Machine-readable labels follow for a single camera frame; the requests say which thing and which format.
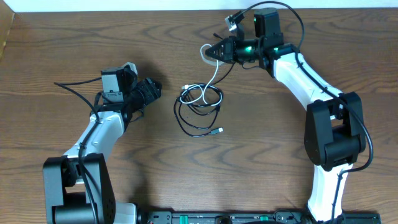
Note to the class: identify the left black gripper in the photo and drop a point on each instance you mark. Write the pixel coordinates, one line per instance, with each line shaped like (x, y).
(148, 91)

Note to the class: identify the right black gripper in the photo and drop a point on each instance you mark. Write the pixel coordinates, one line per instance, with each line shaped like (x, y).
(229, 45)

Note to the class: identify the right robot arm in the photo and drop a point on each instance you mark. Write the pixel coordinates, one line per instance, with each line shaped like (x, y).
(334, 130)

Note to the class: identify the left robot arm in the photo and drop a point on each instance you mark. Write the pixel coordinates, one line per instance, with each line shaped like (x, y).
(77, 185)

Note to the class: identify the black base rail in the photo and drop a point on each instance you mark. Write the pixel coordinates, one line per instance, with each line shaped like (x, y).
(168, 217)

